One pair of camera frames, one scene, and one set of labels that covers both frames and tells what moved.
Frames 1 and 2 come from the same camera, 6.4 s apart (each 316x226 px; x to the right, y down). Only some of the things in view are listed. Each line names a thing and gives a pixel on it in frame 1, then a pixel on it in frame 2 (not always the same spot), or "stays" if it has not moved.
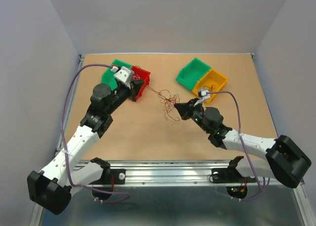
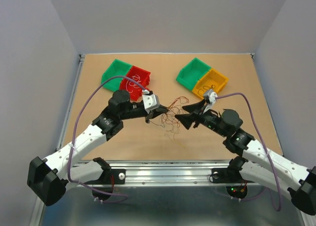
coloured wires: [169, 103] → [172, 116]
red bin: [139, 73] stays
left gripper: [135, 86] → [154, 112]
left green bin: [108, 77] stays
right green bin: [193, 73] stays
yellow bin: [213, 81] stays
